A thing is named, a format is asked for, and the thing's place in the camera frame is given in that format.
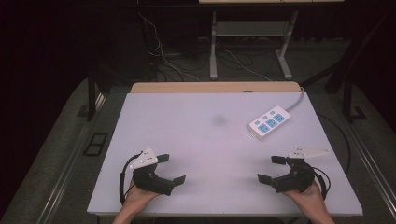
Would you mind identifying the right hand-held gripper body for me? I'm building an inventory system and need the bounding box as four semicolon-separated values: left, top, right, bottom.
272;144;332;194

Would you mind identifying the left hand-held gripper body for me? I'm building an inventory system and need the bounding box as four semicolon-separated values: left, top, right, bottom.
128;147;176;197

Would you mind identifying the person's left hand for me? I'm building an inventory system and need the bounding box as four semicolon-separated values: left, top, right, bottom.
123;180;162;208

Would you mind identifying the person's right hand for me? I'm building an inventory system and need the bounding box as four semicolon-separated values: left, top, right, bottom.
281;181;327;209

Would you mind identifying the white power strip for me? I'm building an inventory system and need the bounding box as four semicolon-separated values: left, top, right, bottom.
247;105;292;141

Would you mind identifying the wooden board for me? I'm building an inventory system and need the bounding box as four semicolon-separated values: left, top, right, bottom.
130;81;303;94

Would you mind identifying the black metal stand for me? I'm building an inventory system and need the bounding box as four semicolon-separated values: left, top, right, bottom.
77;66;108;122
341;77;368;124

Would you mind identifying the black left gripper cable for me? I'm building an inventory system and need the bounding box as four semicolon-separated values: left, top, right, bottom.
119;152;142;206

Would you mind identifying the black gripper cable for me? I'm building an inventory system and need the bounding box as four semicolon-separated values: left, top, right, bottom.
119;152;142;206
312;166;332;201

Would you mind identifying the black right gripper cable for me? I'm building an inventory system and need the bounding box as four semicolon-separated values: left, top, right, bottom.
312;166;332;201

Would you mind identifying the black floor cable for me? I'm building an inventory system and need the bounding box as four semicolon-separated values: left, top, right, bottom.
317;112;353;175

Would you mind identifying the grey power strip cable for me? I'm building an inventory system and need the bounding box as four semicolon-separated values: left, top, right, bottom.
285;87;305;113

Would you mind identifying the metal floor rail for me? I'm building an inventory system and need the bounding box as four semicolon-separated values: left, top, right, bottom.
344;119;396;216
36;92;106;224

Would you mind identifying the white floor cable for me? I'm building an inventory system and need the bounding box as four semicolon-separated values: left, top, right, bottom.
137;11;202;82

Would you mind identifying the grey metal table frame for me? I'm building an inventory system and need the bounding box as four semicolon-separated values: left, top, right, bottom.
209;9;299;81

